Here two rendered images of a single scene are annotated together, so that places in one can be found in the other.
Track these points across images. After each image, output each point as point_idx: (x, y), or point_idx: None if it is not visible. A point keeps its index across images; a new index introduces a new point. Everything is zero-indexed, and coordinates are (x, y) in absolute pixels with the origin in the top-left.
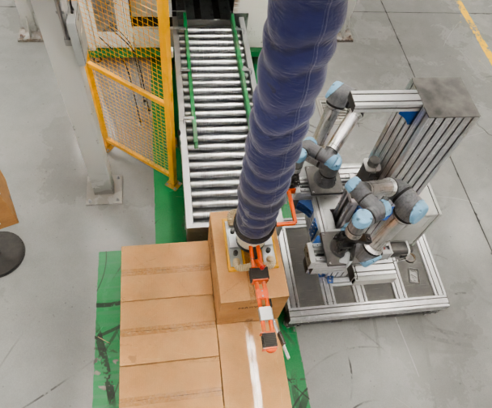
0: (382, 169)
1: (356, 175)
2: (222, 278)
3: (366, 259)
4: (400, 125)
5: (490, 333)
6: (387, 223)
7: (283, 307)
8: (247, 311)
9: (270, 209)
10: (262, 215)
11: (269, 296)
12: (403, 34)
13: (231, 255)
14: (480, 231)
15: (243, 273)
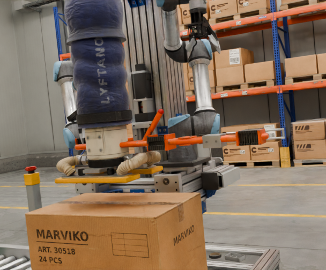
0: (150, 70)
1: (135, 95)
2: (124, 214)
3: (213, 118)
4: (138, 19)
5: (318, 263)
6: (197, 74)
7: (204, 237)
8: (182, 255)
9: (121, 32)
10: (118, 47)
11: (187, 198)
12: (23, 228)
13: (109, 175)
14: (222, 244)
15: (136, 205)
